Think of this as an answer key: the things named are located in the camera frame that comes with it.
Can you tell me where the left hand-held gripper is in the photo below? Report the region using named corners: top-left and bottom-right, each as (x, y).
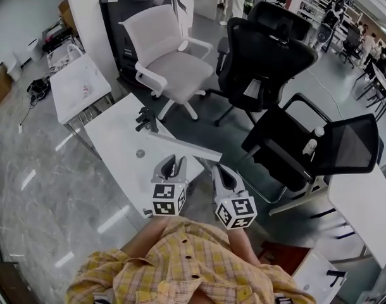
top-left (150, 153), bottom-right (189, 217)

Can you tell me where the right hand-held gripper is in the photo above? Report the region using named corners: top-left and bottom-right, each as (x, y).
top-left (211, 165), bottom-right (259, 231)

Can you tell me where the white plastic panel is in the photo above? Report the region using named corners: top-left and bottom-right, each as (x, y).
top-left (150, 130), bottom-right (223, 183)

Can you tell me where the person's left forearm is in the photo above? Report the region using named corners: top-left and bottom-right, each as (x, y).
top-left (120, 215), bottom-right (171, 259)

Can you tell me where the person's right forearm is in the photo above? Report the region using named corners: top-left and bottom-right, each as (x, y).
top-left (227, 228), bottom-right (262, 264)

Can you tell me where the large black faucet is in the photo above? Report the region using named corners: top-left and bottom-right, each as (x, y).
top-left (135, 106), bottom-right (159, 134)

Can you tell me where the large white sink basin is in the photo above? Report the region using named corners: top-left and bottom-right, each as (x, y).
top-left (84, 92), bottom-right (205, 224)

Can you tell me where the white bottle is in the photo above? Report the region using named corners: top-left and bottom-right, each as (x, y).
top-left (302, 127), bottom-right (325, 158)

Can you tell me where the yellow plaid shirt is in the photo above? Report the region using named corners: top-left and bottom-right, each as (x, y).
top-left (65, 217), bottom-right (317, 304)

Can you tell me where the silver metal sink stand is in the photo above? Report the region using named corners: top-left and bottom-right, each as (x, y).
top-left (65, 93), bottom-right (115, 139)

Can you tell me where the white mesh office chair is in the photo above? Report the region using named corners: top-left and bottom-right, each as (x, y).
top-left (118, 4), bottom-right (215, 122)

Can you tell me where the black high-back office chair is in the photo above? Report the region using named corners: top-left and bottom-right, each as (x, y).
top-left (207, 1), bottom-right (319, 128)

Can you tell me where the small white sink basin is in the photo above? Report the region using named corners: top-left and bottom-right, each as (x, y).
top-left (290, 248), bottom-right (347, 300)

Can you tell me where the black sled-base chair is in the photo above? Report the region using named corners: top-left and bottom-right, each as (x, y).
top-left (241, 92), bottom-right (385, 217)

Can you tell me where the white sink with red label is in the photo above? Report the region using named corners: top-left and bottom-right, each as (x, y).
top-left (49, 54), bottom-right (113, 126)

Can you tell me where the white desk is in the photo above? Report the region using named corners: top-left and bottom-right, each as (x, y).
top-left (268, 161), bottom-right (386, 269)

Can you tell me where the small black faucet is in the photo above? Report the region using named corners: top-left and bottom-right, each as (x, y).
top-left (326, 269), bottom-right (347, 287)

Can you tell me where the black printer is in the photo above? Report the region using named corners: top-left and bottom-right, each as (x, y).
top-left (97, 0), bottom-right (194, 82)

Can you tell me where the curved white faucet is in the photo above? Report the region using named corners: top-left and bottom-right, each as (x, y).
top-left (66, 44), bottom-right (85, 58)

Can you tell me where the white trash bin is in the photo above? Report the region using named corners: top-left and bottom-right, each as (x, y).
top-left (27, 38), bottom-right (44, 61)
top-left (12, 51), bottom-right (27, 73)

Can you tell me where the white robot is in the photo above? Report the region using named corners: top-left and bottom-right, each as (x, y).
top-left (313, 0), bottom-right (346, 53)

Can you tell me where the cardboard box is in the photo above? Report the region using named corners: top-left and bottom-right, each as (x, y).
top-left (0, 65), bottom-right (15, 106)

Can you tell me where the dark wooden cabinet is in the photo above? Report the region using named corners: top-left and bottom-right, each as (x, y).
top-left (0, 260), bottom-right (32, 304)

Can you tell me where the pile of black cables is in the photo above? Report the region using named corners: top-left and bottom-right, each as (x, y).
top-left (27, 77), bottom-right (51, 103)

